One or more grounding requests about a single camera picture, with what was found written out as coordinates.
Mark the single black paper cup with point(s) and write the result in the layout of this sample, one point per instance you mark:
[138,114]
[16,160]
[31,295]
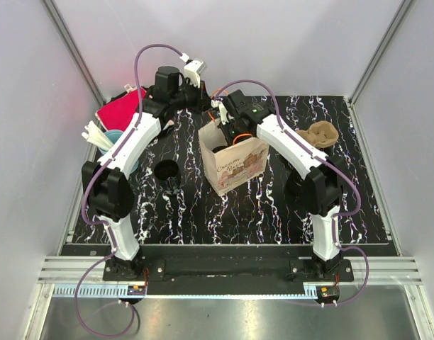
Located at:
[219,148]

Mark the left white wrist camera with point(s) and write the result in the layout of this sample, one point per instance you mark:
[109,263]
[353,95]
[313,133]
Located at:
[193,69]

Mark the white stirrer sticks bundle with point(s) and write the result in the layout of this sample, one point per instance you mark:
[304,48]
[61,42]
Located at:
[95,136]

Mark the light blue cup holder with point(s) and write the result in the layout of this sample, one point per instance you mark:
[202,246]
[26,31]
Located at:
[113,136]

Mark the aluminium rail frame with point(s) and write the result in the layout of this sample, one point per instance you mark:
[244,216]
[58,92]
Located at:
[311,55]

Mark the red napkin stack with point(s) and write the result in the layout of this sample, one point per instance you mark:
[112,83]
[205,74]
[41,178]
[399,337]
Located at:
[118,112]

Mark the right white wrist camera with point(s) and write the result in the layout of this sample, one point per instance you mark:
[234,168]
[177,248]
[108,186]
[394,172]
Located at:
[217,103]

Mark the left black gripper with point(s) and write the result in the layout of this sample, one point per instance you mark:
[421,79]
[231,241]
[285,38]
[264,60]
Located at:
[203,100]

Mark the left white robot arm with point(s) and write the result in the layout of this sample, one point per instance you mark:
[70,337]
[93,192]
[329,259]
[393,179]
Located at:
[107,191]

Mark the black cup stack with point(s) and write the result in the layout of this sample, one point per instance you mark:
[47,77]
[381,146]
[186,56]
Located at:
[294,182]
[167,174]

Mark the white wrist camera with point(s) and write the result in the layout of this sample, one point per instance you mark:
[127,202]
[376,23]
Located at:
[193,69]
[217,103]

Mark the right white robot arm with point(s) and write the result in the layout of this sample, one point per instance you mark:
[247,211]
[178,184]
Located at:
[319,187]

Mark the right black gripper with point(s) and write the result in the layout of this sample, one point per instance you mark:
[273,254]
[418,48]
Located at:
[224,127]

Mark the cream bear paper bag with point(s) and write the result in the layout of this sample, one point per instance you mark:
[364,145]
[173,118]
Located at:
[234,165]

